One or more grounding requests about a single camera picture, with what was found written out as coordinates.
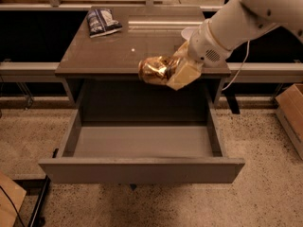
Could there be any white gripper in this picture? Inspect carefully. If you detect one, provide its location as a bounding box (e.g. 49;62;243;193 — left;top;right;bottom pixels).
167;19;231;91

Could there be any crushed orange soda can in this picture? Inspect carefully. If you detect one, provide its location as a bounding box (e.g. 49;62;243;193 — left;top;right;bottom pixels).
138;56;181;85

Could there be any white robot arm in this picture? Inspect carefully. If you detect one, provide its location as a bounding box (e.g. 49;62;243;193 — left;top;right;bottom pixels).
167;0;303;90

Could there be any grey drawer cabinet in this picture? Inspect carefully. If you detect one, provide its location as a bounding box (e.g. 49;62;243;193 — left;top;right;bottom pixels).
54;6;232;110

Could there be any open grey top drawer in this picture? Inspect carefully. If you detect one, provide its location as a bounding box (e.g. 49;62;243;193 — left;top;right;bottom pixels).
38;79;246;184

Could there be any white ceramic bowl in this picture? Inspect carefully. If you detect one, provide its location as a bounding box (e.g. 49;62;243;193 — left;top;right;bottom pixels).
181;26;199;41

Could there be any blue white chip bag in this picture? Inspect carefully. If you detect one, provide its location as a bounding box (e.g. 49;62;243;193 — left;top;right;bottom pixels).
86;9;122;38

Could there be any cardboard box right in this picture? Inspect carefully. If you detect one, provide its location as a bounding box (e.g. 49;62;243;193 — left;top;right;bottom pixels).
276;83;303;159

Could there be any cardboard sheet left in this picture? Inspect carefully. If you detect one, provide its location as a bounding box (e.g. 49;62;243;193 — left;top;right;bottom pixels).
0;171;27;227

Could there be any white cable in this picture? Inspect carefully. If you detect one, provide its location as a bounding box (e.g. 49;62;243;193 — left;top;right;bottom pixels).
221;40;251;92

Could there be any black metal floor frame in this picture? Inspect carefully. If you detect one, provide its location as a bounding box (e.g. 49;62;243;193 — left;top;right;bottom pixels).
15;175;51;227

